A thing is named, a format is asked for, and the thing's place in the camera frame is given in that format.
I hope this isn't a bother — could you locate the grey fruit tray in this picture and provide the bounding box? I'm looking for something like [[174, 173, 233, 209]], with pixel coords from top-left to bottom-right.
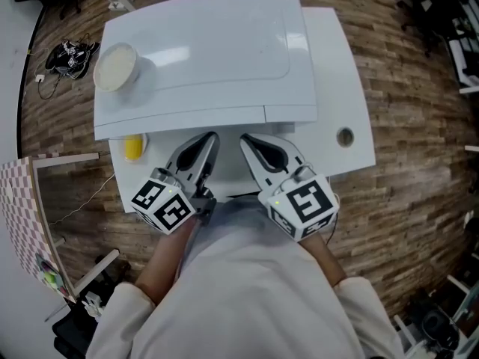
[[35, 253, 70, 298]]

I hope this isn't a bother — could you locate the white metal frame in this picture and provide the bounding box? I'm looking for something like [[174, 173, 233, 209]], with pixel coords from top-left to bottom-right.
[[392, 274, 479, 359]]

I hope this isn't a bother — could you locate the black office chair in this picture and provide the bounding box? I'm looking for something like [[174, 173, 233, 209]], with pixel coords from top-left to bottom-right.
[[52, 304, 113, 359]]

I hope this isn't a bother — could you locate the person's left forearm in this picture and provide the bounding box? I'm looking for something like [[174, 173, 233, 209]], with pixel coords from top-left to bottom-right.
[[134, 215, 199, 306]]

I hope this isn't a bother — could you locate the person's white sweater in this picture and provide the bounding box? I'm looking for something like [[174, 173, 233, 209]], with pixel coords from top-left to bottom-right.
[[85, 196, 407, 359]]

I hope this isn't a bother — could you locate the white bowl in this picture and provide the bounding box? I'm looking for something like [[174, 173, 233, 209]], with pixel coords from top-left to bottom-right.
[[92, 42, 156, 93]]

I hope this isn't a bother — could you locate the yellow oblong food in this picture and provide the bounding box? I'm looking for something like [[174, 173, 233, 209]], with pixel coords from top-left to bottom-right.
[[123, 134, 144, 160]]

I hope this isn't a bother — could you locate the person's right forearm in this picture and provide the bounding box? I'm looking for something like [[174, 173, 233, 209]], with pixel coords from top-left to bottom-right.
[[299, 233, 347, 287]]

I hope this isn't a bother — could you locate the white gadget cluster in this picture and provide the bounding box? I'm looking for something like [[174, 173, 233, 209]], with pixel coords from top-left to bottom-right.
[[80, 290, 104, 323]]

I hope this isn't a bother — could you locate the pink checkered table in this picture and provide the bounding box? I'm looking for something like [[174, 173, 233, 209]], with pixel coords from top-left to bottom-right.
[[0, 152, 120, 302]]

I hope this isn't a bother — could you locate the grey cable grommet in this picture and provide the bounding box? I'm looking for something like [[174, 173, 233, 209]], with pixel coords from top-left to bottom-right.
[[335, 126, 355, 147]]

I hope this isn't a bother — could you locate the long white floor cable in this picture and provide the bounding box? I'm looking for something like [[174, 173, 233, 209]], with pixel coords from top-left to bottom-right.
[[48, 172, 117, 230]]

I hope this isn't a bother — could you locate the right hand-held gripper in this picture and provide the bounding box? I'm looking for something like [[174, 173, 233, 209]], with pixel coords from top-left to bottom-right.
[[239, 133, 340, 243]]

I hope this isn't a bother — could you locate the white microwave housing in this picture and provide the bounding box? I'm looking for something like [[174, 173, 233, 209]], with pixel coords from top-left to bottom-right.
[[93, 0, 319, 126]]

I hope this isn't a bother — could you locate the white table with grommet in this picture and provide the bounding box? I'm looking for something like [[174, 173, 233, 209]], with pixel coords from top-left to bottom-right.
[[108, 7, 377, 215]]

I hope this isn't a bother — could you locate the white microwave door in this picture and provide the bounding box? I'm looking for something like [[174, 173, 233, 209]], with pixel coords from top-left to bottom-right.
[[94, 105, 268, 141]]

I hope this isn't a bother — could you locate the black bulky object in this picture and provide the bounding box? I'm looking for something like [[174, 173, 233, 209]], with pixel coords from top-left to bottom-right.
[[421, 310, 461, 351]]

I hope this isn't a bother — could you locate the black equipment heap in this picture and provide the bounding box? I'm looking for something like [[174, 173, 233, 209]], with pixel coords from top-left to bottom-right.
[[44, 40, 101, 80]]

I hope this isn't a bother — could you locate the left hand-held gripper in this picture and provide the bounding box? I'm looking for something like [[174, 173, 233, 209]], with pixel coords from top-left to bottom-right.
[[129, 131, 221, 236]]

